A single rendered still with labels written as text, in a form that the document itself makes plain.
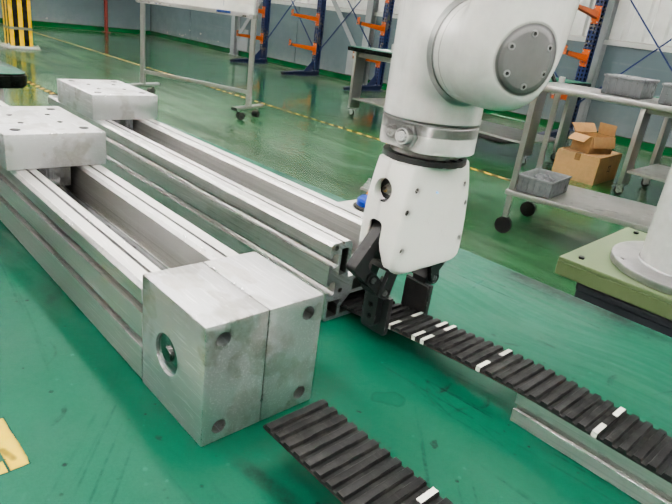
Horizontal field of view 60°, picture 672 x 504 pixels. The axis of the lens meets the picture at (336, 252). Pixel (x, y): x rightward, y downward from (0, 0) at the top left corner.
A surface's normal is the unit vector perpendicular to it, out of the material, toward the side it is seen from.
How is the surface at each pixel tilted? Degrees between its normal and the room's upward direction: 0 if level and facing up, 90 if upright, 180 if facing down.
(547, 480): 0
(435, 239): 89
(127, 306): 90
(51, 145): 90
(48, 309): 0
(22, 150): 90
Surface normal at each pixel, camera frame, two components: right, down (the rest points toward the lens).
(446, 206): 0.66, 0.36
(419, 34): -0.89, 0.00
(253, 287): 0.12, -0.92
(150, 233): -0.74, 0.17
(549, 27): 0.43, 0.40
